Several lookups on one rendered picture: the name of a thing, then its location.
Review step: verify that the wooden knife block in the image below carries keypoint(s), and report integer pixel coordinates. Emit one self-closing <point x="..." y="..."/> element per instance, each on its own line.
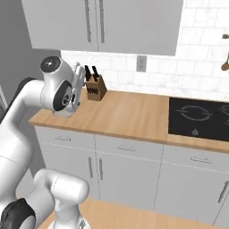
<point x="96" y="89"/>

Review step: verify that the grey wall socket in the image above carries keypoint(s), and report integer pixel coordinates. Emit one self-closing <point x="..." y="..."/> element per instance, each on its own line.
<point x="141" y="63"/>

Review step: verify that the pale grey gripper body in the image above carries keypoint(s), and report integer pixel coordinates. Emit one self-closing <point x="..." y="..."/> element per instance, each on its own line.
<point x="64" y="112"/>

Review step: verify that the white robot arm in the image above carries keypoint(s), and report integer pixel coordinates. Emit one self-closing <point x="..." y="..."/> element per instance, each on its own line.
<point x="18" y="140"/>

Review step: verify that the grey drawer front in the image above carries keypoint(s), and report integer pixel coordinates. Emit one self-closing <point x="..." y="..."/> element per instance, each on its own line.
<point x="143" y="149"/>
<point x="179" y="158"/>
<point x="77" y="140"/>

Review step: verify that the grey base cupboard door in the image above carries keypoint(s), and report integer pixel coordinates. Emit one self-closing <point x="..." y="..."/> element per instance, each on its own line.
<point x="68" y="167"/>
<point x="128" y="182"/>
<point x="223" y="217"/>
<point x="184" y="193"/>

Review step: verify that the grey fridge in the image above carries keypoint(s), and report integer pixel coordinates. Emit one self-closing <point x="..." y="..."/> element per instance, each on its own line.
<point x="15" y="44"/>

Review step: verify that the wide grey wall cupboard door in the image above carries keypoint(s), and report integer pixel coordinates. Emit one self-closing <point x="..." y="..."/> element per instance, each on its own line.
<point x="140" y="25"/>

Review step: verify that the narrow grey wall cupboard door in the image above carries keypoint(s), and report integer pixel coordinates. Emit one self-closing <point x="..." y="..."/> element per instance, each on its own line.
<point x="56" y="23"/>

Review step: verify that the black hob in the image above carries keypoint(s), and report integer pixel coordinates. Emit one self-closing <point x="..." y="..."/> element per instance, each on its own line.
<point x="196" y="119"/>

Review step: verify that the hanging wooden spoon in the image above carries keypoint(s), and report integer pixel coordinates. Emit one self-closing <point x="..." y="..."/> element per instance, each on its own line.
<point x="225" y="65"/>

